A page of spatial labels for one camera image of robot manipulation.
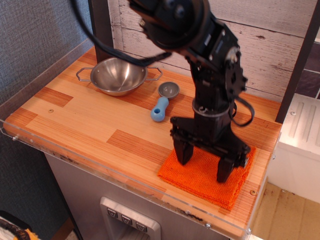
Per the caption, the yellow black object bottom left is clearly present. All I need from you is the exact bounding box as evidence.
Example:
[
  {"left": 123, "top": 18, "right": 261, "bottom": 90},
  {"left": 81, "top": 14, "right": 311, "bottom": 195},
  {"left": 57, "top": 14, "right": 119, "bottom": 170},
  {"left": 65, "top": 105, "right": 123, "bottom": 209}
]
[{"left": 0, "top": 217, "right": 39, "bottom": 240}]

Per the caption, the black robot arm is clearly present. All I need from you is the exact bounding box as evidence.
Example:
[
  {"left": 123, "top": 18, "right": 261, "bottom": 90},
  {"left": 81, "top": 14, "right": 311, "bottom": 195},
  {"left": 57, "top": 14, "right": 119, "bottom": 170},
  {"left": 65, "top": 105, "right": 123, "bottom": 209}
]
[{"left": 129, "top": 0, "right": 251, "bottom": 183}]

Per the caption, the grey dispenser button panel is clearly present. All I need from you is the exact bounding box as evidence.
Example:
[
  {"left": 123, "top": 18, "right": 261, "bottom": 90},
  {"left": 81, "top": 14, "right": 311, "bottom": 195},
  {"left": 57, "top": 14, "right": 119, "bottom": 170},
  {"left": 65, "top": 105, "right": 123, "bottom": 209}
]
[{"left": 100, "top": 196, "right": 162, "bottom": 240}]

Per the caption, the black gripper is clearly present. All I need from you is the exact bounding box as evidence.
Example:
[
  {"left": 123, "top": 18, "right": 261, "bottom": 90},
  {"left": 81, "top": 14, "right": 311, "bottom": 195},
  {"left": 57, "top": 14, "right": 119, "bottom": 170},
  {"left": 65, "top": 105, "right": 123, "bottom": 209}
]
[{"left": 170, "top": 108, "right": 251, "bottom": 183}]

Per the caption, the orange knitted cloth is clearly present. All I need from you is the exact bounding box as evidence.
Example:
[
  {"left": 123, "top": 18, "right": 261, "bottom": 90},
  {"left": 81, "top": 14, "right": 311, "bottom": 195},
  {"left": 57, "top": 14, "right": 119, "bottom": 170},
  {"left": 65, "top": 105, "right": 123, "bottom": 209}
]
[{"left": 157, "top": 146, "right": 257, "bottom": 211}]

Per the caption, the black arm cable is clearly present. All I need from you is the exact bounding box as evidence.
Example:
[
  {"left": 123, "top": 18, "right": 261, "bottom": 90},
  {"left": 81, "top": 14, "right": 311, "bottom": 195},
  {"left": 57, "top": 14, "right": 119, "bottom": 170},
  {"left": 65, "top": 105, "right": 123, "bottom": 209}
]
[{"left": 69, "top": 0, "right": 173, "bottom": 66}]

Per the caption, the dark vertical post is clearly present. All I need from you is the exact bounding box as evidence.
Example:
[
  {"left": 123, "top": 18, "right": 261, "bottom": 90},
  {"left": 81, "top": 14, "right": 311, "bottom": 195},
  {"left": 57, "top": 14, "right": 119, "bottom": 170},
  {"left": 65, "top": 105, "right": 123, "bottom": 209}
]
[
  {"left": 88, "top": 0, "right": 114, "bottom": 48},
  {"left": 275, "top": 0, "right": 320, "bottom": 124}
]

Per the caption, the white plastic toy appliance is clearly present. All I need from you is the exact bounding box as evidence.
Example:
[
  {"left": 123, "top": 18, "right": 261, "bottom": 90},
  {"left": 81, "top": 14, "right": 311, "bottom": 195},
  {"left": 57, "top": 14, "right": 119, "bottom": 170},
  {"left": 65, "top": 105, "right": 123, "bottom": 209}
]
[{"left": 267, "top": 94, "right": 320, "bottom": 203}]

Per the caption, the stainless steel bowl with handles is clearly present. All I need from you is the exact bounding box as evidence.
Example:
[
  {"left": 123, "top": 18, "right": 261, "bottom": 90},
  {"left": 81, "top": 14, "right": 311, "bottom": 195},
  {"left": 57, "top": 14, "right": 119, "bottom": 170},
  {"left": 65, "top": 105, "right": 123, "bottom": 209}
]
[{"left": 76, "top": 57, "right": 163, "bottom": 97}]

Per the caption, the silver toy fridge cabinet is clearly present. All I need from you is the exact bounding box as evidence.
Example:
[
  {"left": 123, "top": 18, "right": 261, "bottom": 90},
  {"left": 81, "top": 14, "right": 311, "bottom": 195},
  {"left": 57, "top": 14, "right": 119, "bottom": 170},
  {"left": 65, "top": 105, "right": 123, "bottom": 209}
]
[{"left": 45, "top": 154, "right": 227, "bottom": 240}]

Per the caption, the dark vertical post right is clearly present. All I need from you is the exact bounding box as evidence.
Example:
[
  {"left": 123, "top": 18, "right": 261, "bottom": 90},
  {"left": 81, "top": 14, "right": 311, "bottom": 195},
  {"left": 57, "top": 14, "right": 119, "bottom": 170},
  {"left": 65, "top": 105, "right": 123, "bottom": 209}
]
[{"left": 275, "top": 0, "right": 320, "bottom": 124}]

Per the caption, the blue and grey scoop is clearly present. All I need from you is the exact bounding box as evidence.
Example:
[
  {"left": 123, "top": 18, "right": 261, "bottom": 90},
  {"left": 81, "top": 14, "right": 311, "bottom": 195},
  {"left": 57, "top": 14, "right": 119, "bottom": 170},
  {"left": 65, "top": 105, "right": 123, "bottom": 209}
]
[{"left": 150, "top": 81, "right": 180, "bottom": 122}]

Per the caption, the dark vertical post left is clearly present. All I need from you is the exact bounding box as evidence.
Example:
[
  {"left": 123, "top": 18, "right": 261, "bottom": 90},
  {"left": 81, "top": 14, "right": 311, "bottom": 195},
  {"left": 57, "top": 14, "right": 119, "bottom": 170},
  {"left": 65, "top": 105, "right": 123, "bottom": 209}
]
[{"left": 88, "top": 0, "right": 114, "bottom": 48}]

